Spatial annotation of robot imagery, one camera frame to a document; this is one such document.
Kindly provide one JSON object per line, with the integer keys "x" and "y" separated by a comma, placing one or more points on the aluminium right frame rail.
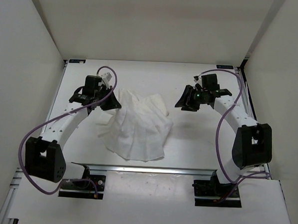
{"x": 244, "y": 97}

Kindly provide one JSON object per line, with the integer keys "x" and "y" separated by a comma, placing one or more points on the aluminium front table rail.
{"x": 146, "y": 169}

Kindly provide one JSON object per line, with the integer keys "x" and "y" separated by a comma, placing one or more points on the aluminium left frame rail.
{"x": 8, "y": 202}

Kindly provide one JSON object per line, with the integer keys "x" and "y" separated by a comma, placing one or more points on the blue left corner label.
{"x": 77, "y": 61}

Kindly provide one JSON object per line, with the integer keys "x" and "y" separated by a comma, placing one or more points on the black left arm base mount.
{"x": 91, "y": 186}

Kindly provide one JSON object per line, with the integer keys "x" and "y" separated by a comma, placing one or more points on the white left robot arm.
{"x": 44, "y": 155}

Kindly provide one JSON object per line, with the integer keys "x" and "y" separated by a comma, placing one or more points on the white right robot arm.
{"x": 224, "y": 106}

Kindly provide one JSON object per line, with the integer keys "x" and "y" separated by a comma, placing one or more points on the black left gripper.
{"x": 113, "y": 103}

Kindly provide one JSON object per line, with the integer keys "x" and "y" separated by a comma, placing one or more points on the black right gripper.
{"x": 190, "y": 106}

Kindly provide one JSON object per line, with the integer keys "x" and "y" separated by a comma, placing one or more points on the blue right corner label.
{"x": 224, "y": 67}

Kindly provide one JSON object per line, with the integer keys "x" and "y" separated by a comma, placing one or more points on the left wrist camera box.
{"x": 106, "y": 77}

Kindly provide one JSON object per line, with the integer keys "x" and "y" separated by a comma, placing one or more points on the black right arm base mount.
{"x": 212, "y": 193}

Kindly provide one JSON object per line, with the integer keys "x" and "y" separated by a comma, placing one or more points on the blue corner label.
{"x": 77, "y": 61}
{"x": 224, "y": 67}

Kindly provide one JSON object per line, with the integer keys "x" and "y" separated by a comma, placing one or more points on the aluminium frame rail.
{"x": 8, "y": 202}
{"x": 244, "y": 97}

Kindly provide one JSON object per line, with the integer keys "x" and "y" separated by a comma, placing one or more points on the white pleated skirt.
{"x": 139, "y": 129}

